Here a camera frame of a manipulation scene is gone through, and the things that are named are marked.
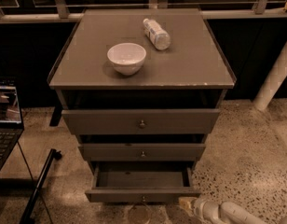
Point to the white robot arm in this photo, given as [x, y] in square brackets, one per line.
[224, 213]

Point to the white ceramic bowl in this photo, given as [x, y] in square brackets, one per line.
[127, 58]

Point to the black stand leg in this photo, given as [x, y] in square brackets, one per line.
[26, 216]

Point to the grey drawer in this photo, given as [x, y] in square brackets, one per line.
[145, 183]
[142, 152]
[140, 121]

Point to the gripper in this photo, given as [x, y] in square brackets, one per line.
[200, 204]

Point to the metal window railing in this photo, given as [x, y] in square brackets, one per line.
[59, 3]

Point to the clear plastic water bottle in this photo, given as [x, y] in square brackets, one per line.
[157, 35]

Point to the open black laptop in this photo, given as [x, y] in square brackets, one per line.
[11, 122]

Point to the white diagonal pipe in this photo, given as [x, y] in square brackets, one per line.
[273, 81]

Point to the dark grey drawer cabinet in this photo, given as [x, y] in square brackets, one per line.
[190, 74]

